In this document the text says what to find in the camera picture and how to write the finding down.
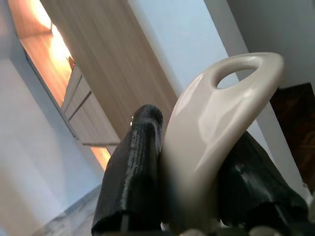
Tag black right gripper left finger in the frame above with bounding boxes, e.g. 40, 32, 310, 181
91, 104, 164, 236

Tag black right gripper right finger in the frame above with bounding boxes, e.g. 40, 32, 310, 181
218, 131, 310, 228

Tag light wood drawer cabinet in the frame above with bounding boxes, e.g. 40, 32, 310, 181
61, 64, 121, 146

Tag dark wooden staircase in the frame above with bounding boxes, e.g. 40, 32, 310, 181
270, 83, 315, 192

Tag light wood door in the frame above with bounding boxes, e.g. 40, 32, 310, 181
40, 0, 178, 146

